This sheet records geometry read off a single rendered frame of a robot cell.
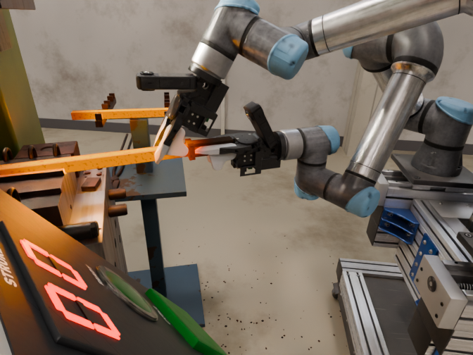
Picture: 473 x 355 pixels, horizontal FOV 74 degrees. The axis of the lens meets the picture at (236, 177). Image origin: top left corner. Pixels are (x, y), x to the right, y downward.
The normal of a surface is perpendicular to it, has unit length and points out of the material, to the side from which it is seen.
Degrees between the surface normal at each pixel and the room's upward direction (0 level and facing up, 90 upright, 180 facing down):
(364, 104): 90
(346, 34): 111
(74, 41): 90
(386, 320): 0
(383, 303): 0
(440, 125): 90
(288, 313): 0
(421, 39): 60
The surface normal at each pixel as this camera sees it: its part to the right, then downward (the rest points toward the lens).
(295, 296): 0.03, -0.89
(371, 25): -0.32, 0.69
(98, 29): -0.11, 0.45
